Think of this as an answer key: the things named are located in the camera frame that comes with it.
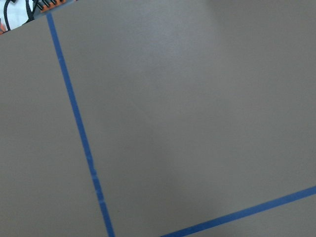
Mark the orange relay board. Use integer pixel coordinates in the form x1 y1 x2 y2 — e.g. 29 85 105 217
33 0 76 13

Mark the black cable on desk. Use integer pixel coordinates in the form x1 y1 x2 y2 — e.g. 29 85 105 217
0 0 35 32

